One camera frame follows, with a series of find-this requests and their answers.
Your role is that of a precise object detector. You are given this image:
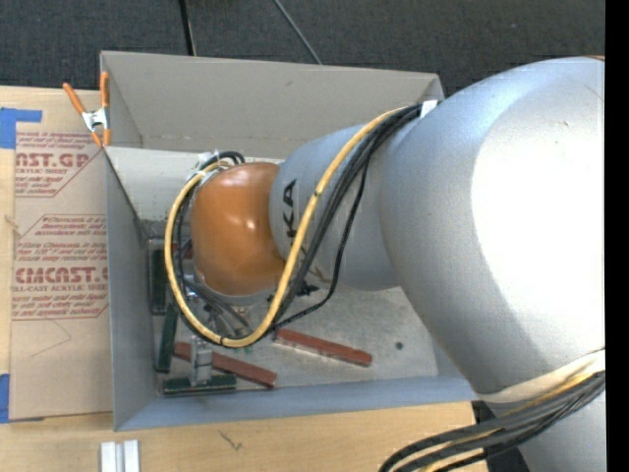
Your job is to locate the dark green flat block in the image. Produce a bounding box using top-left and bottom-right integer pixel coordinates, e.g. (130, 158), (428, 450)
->
(148, 246), (172, 316)
(162, 373), (238, 395)
(155, 302), (180, 375)

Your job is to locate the red-brown flat block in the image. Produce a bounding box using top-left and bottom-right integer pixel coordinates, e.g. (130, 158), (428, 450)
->
(272, 327), (373, 368)
(173, 341), (278, 389)

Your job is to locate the brown cardboard board, red print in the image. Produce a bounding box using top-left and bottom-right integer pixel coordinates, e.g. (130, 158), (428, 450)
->
(0, 85), (115, 423)

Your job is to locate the grey metal bin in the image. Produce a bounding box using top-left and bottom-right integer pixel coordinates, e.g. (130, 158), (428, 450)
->
(99, 50), (481, 433)

